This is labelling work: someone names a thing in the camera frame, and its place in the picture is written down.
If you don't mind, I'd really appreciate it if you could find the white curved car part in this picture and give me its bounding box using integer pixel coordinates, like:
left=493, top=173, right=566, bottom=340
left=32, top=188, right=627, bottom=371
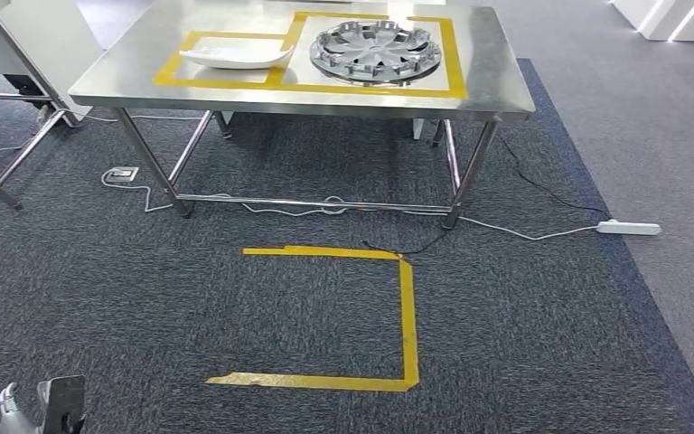
left=179, top=43, right=295, bottom=70

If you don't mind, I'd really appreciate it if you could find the white power strip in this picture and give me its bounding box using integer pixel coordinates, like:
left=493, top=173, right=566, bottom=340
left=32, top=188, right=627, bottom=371
left=596, top=220, right=662, bottom=237

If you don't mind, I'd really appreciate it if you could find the black floor cable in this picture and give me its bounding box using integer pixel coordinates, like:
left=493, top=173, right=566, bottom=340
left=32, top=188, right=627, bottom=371
left=361, top=134, right=612, bottom=256

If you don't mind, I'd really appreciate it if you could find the steel workbench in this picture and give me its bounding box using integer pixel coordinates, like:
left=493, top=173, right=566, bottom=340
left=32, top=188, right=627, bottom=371
left=68, top=0, right=537, bottom=231

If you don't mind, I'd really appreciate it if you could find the yellow floor tape outline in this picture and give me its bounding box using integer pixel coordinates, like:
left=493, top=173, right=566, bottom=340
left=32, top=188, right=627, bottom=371
left=206, top=244, right=420, bottom=393

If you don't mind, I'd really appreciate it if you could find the long white floor cable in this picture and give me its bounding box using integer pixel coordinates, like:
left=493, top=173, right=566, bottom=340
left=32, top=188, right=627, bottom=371
left=99, top=167, right=600, bottom=242

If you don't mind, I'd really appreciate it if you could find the grey wheel hubcap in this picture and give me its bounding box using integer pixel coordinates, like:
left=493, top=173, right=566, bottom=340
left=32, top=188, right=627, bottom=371
left=309, top=19, right=443, bottom=88

